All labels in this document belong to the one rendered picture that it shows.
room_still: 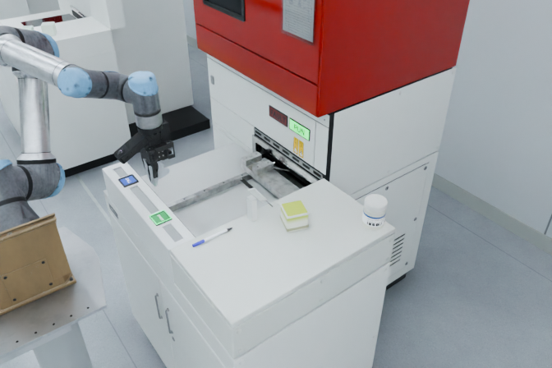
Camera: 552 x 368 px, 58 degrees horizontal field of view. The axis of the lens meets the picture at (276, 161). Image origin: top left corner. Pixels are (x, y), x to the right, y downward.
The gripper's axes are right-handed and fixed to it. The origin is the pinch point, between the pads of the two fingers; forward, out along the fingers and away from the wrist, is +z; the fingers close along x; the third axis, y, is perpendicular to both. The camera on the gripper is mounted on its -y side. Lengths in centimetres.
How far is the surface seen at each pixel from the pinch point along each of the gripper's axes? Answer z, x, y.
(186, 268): 14.2, -25.2, -3.5
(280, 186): 23, -1, 49
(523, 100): 29, -10, 207
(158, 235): 14.7, -7.1, -3.3
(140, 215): 14.7, 5.3, -3.8
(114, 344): 111, 41, -16
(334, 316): 39, -50, 34
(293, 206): 7.4, -28.3, 33.6
